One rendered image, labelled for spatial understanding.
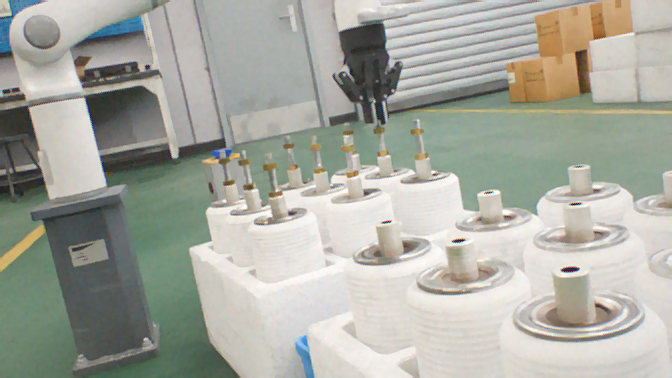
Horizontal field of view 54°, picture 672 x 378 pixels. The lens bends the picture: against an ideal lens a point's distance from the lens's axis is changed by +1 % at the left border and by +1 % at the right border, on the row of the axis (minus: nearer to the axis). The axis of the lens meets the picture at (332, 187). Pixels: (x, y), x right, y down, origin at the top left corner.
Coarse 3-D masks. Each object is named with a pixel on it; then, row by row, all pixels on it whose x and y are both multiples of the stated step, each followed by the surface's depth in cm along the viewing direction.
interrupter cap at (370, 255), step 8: (408, 240) 64; (416, 240) 64; (424, 240) 63; (360, 248) 64; (368, 248) 64; (376, 248) 64; (408, 248) 63; (416, 248) 61; (424, 248) 60; (352, 256) 62; (360, 256) 62; (368, 256) 61; (376, 256) 62; (384, 256) 61; (392, 256) 60; (400, 256) 59; (408, 256) 59; (416, 256) 59; (360, 264) 60; (368, 264) 59; (376, 264) 59; (384, 264) 59
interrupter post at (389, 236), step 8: (376, 224) 62; (384, 224) 61; (392, 224) 61; (384, 232) 61; (392, 232) 61; (400, 232) 62; (384, 240) 61; (392, 240) 61; (400, 240) 61; (384, 248) 61; (392, 248) 61; (400, 248) 61
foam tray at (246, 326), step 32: (192, 256) 114; (224, 256) 104; (224, 288) 97; (256, 288) 84; (288, 288) 83; (320, 288) 84; (224, 320) 102; (256, 320) 84; (288, 320) 83; (320, 320) 85; (224, 352) 108; (256, 352) 88; (288, 352) 83
